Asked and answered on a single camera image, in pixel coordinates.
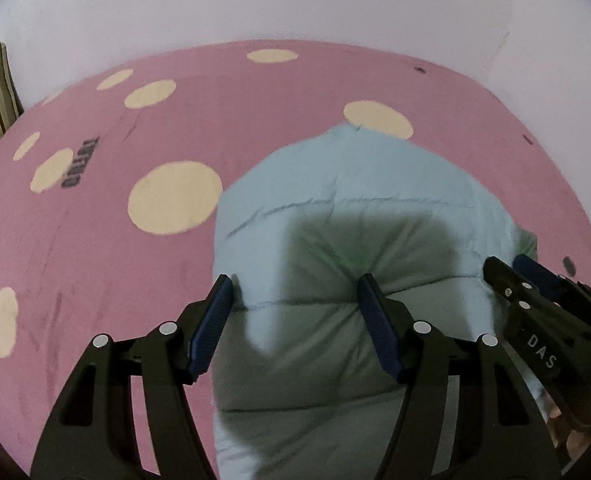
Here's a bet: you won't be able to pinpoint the light blue padded jacket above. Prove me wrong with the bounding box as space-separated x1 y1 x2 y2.
210 124 551 480

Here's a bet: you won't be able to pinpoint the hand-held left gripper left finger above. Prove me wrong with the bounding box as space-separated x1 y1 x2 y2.
30 274 235 480

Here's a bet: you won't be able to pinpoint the person's right hand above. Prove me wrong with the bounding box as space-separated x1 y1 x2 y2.
545 402 591 466

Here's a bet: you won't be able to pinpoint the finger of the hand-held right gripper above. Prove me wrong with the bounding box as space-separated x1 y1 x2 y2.
512 253 565 302
482 256 529 313

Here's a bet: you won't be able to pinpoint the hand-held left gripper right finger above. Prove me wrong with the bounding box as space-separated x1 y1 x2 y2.
357 273 562 480

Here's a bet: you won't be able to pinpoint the pink bed sheet cream dots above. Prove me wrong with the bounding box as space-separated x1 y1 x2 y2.
0 40 591 480

